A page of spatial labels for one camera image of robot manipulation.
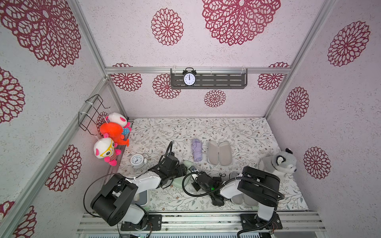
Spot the black wire basket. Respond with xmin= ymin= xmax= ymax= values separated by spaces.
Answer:
xmin=77 ymin=94 xmax=110 ymax=136

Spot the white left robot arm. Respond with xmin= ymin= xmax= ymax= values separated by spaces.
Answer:
xmin=90 ymin=154 xmax=188 ymax=229

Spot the striped plush doll with glasses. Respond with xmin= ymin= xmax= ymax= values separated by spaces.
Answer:
xmin=93 ymin=137 xmax=122 ymax=166

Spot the white pink plush doll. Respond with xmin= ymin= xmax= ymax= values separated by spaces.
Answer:
xmin=106 ymin=113 xmax=132 ymax=135

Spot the white table alarm clock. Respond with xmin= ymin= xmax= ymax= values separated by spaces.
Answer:
xmin=130 ymin=154 xmax=147 ymax=169

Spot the grey wall shelf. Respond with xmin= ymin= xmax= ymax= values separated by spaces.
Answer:
xmin=170 ymin=68 xmax=248 ymax=89

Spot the mint green zippered umbrella case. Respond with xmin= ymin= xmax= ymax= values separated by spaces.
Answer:
xmin=172 ymin=161 xmax=194 ymax=188

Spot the black alarm clock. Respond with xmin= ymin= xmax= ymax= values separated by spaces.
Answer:
xmin=183 ymin=67 xmax=197 ymax=86

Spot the purple folded umbrella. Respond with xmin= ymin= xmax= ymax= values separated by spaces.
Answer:
xmin=191 ymin=138 xmax=202 ymax=162

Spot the grey tray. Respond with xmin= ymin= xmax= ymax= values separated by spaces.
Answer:
xmin=134 ymin=190 xmax=150 ymax=207

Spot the grey husky plush toy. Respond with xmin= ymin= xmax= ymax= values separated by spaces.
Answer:
xmin=258 ymin=148 xmax=297 ymax=183

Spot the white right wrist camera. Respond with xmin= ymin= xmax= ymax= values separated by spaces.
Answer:
xmin=189 ymin=166 xmax=200 ymax=181

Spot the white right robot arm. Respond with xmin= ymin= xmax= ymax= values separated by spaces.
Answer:
xmin=182 ymin=166 xmax=285 ymax=221

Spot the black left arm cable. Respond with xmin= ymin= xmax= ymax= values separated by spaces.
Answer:
xmin=82 ymin=140 xmax=175 ymax=238

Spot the orange plush toy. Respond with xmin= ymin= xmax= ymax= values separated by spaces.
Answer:
xmin=99 ymin=122 xmax=130 ymax=146

